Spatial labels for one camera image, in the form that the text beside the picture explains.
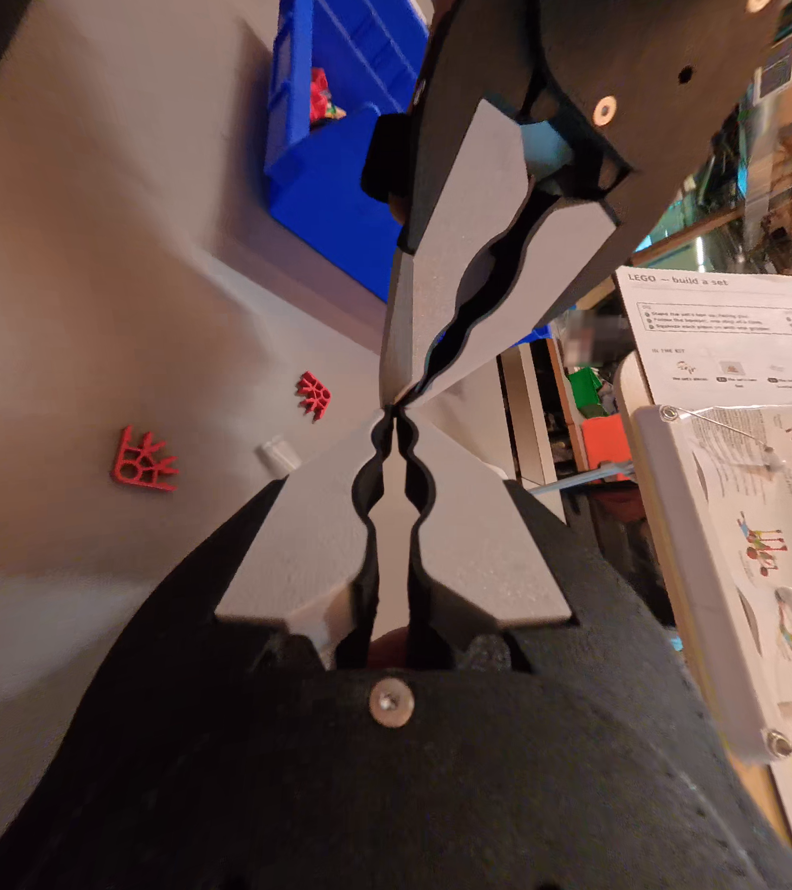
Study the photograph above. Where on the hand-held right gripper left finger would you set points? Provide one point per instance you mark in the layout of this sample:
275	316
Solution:
298	556

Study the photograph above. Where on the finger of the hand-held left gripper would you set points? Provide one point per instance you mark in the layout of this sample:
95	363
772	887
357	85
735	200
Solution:
465	208
549	278

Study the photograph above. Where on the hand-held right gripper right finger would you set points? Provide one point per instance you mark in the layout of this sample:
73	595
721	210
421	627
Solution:
493	556

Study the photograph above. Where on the white plastic rod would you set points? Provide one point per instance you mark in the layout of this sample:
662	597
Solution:
278	455

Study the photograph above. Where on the blue plastic bin white tag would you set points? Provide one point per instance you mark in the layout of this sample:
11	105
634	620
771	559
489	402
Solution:
340	195

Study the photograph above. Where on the red fan connector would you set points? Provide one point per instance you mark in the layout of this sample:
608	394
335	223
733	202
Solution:
314	396
144	466

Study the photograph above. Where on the pile of colourful construction pieces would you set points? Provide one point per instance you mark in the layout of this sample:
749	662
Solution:
323	97

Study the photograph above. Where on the green storage bin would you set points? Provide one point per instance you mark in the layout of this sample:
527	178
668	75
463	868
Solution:
585	389

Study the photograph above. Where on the printed instruction sheet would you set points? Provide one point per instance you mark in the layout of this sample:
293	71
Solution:
716	313

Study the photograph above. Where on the white document stand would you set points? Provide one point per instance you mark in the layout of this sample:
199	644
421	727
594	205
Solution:
674	521

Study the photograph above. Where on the laminated picture card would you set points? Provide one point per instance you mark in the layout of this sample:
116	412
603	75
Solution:
771	521

